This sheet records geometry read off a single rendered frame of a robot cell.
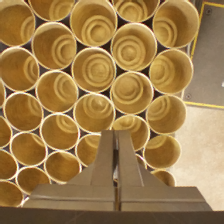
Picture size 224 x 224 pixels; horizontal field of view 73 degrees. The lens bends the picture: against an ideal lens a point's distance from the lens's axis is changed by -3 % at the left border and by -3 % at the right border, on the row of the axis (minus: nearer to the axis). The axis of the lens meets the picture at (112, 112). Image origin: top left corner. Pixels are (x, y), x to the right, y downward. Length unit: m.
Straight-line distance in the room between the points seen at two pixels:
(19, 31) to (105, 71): 0.18
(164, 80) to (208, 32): 0.95
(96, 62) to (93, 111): 0.10
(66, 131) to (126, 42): 0.22
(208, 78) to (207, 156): 0.95
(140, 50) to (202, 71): 0.95
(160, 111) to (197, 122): 1.38
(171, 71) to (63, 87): 0.22
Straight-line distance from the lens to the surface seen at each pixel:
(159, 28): 0.34
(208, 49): 1.26
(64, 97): 0.34
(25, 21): 0.37
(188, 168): 1.94
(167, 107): 0.35
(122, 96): 0.33
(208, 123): 1.77
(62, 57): 0.34
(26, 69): 0.37
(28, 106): 0.38
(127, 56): 0.32
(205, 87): 1.28
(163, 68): 0.34
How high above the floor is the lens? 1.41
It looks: 73 degrees down
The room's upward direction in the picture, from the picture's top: 178 degrees counter-clockwise
